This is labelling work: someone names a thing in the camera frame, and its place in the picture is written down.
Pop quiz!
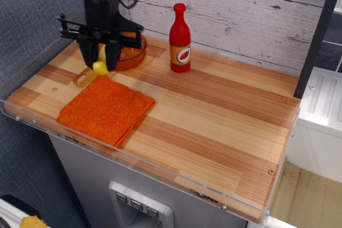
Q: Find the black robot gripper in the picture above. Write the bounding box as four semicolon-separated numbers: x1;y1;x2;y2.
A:
58;0;143;71

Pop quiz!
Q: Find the orange knitted cloth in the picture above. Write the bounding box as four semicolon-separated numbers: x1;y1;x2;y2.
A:
57;76;156;148

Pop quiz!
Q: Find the red toy sauce bottle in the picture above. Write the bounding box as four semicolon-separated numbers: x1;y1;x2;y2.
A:
169;3;191;73

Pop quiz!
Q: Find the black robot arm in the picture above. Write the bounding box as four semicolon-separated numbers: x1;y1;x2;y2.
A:
58;0;143;72

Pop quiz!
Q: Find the yellow toy squash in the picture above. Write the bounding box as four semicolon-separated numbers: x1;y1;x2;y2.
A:
92;44;110;75

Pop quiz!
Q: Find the grey toy fridge cabinet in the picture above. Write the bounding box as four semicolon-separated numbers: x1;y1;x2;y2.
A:
50;136;247;227

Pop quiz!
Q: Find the clear acrylic table guard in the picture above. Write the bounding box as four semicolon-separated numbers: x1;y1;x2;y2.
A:
2;37;300;223

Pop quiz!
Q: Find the white toy sink unit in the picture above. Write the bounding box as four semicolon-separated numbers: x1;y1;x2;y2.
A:
285;67;341;182

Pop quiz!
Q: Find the orange transparent toy pan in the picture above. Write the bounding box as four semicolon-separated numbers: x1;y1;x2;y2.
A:
73;35;147;88

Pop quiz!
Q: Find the dark vertical post right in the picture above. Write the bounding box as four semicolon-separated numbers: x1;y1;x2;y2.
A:
293;0;337;99

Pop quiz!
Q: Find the silver dispenser panel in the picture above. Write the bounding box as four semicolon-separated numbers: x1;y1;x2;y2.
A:
108;180;174;227

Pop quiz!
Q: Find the yellow object bottom left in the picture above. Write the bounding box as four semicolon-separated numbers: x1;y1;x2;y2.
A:
19;216;48;228

